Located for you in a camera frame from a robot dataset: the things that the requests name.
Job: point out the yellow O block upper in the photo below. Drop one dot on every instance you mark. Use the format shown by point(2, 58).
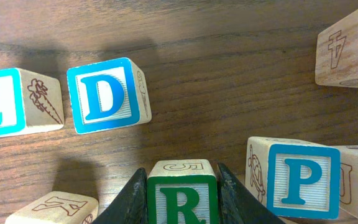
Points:
point(57, 208)

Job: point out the blue D block right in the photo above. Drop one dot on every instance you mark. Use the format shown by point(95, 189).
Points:
point(337, 54)

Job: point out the blue 2 block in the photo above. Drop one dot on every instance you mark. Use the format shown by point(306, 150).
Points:
point(29, 103)

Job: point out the blue P block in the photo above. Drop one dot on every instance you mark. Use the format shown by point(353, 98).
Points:
point(294, 178)

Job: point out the green R block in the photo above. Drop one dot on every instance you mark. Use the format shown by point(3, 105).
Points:
point(182, 191)

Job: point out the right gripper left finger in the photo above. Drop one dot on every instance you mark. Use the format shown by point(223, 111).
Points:
point(130, 205)

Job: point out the blue d block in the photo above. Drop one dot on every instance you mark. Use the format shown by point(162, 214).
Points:
point(108, 95)
point(337, 54)

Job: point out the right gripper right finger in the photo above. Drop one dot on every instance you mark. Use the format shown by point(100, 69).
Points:
point(237, 205)

